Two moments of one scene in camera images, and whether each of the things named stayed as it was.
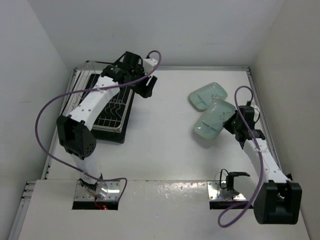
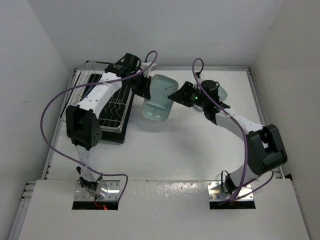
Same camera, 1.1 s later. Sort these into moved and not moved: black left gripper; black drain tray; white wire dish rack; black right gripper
Moved: black right gripper
Not moved: black left gripper; black drain tray; white wire dish rack
